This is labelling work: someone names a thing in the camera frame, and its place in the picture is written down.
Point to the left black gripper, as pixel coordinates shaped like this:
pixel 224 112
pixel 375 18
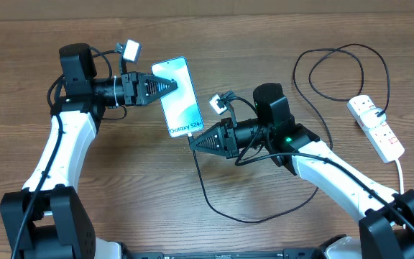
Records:
pixel 139 95

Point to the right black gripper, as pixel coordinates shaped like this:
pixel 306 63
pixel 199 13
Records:
pixel 226 143

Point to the Samsung Galaxy smartphone blue screen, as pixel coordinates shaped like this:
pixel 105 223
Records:
pixel 180 107

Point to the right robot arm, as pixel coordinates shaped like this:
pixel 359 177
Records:
pixel 385 217

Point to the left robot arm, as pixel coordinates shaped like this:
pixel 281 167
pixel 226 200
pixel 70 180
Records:
pixel 46 219

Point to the white charger plug adapter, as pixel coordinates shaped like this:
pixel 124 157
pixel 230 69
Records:
pixel 372 118

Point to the white power strip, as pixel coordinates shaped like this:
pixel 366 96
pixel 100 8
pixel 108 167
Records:
pixel 382 138

